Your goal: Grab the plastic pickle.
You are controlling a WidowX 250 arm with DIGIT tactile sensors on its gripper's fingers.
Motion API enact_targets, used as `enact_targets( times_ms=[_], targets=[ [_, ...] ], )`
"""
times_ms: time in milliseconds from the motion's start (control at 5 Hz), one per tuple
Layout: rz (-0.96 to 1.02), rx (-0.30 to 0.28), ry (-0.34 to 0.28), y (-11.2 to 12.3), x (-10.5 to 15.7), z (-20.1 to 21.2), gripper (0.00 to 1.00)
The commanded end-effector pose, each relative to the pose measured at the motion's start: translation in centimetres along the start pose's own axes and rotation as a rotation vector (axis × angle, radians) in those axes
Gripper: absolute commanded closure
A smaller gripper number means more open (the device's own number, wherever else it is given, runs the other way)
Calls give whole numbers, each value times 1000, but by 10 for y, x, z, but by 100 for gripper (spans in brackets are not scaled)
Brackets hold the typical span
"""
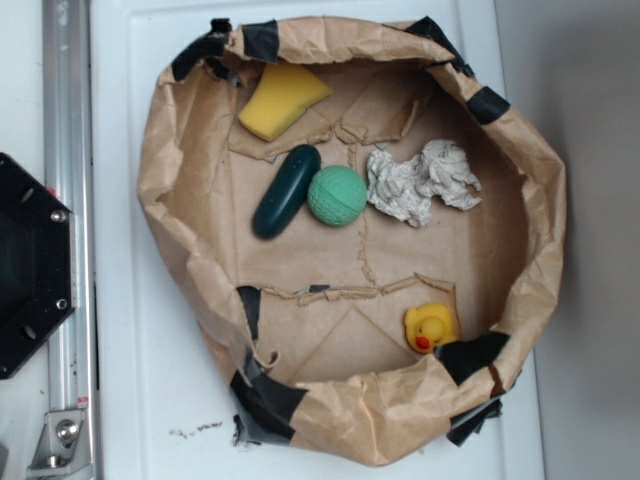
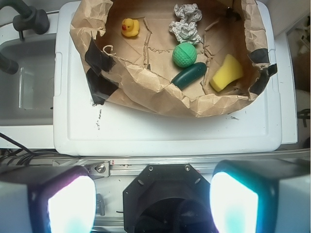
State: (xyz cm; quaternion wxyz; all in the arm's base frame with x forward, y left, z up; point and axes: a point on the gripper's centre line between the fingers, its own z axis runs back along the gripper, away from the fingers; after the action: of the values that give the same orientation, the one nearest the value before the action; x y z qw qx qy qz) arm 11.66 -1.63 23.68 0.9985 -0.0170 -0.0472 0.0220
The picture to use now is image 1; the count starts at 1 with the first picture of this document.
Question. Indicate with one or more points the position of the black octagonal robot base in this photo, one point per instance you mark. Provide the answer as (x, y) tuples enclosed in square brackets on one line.
[(36, 265)]

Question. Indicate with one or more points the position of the dark green plastic pickle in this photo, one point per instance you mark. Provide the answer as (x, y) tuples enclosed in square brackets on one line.
[(287, 192)]

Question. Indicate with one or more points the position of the brown paper bag tray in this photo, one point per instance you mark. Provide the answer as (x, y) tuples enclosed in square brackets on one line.
[(308, 327)]

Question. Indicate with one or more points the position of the green textured ball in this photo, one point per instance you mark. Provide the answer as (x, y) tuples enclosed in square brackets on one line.
[(337, 195)]

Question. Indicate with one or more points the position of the crumpled white cloth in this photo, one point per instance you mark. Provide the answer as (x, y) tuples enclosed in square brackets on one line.
[(405, 190)]

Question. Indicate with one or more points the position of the yellow rubber duck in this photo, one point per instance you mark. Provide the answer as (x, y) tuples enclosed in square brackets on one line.
[(428, 327)]

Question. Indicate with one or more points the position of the yellow sponge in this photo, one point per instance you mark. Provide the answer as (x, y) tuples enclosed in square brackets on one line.
[(283, 94)]

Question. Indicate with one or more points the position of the metal corner bracket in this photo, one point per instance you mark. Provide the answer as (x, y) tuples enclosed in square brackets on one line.
[(63, 450)]

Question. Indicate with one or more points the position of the aluminium rail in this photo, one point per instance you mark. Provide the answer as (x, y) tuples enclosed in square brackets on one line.
[(72, 350)]

